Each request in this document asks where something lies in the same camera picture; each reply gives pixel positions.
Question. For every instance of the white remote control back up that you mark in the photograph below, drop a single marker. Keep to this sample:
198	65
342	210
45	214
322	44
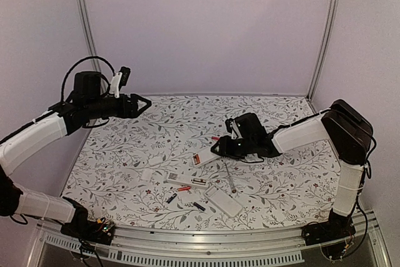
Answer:
223	201

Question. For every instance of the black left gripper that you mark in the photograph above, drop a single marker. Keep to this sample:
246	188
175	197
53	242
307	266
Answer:
132	112

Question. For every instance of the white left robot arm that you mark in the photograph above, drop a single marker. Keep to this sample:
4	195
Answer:
93	97

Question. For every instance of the white battery cover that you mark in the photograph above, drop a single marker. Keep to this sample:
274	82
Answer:
146	175
155	161

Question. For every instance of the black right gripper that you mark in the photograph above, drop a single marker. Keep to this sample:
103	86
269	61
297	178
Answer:
225	148

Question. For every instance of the floral tablecloth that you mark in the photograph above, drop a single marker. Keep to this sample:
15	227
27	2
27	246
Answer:
298	187

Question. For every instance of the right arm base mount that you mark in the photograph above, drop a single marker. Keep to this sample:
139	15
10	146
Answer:
338	233

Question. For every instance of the right aluminium frame post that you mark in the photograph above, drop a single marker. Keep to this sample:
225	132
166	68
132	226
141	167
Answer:
323	49

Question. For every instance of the white remote with display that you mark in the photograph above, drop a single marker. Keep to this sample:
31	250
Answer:
186	180

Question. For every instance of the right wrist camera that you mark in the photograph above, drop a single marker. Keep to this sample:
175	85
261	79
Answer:
233	128

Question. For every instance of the front aluminium rail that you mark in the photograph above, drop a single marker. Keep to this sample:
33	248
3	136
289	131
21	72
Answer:
257	247

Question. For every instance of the white remote with green logo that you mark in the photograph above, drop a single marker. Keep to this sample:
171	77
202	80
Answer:
206	156

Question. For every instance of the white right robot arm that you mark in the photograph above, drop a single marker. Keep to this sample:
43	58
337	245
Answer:
349	135

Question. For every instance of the left aluminium frame post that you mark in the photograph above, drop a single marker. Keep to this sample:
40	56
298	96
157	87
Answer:
86	27

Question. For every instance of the aluminium frame post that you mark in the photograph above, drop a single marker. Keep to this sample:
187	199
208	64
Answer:
323	49
86	27

